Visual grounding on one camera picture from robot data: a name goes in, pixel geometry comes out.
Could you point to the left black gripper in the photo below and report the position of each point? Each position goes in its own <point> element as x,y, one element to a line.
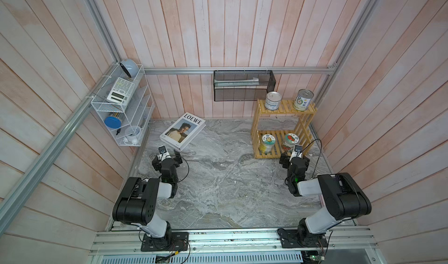
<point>177,159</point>

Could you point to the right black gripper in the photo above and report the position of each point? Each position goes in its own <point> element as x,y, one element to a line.
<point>286,158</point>

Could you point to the tomato lid seed jar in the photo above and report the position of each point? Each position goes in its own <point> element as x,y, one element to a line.
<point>289,142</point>

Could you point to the bamboo two-tier shelf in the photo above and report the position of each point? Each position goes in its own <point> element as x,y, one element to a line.
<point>286,119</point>

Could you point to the sunflower lid seed jar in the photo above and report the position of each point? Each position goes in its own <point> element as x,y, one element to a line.
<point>267,143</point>

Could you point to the purple label tin can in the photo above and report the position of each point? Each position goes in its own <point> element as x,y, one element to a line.
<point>303,99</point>

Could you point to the silver tin can barcode label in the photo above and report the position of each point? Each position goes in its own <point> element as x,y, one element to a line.
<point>273,101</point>

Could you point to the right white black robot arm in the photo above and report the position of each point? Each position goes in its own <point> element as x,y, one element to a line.
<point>343,200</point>

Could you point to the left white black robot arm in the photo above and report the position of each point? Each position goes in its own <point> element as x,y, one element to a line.
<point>136,204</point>

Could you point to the LOEWE magazine book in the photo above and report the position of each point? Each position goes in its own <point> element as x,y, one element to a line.
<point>183,131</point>

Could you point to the blue lid pencil tube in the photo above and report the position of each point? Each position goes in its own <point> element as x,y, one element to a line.
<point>114,120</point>

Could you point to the white desk calculator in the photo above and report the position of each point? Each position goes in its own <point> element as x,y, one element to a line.
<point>121,91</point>

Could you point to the papers in mesh basket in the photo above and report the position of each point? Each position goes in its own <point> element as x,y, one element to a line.
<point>237,83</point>

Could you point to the light blue round fan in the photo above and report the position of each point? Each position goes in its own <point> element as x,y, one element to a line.
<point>130,68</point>

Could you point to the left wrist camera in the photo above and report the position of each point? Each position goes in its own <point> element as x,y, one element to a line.
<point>163,153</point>

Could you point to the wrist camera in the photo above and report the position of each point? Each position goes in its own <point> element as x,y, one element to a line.
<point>163,153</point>
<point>297,151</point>

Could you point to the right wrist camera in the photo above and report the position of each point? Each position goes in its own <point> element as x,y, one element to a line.
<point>297,151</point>

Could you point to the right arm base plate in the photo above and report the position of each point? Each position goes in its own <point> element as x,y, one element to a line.
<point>301,238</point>

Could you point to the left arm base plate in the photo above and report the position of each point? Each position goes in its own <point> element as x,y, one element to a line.
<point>177,241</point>

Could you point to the white wire wall rack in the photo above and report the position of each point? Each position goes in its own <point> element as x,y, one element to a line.
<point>140,107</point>

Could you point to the aluminium front rail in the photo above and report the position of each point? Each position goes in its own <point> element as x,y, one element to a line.
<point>341,245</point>

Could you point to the black mesh wall basket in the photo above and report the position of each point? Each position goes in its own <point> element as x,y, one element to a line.
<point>235,94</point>

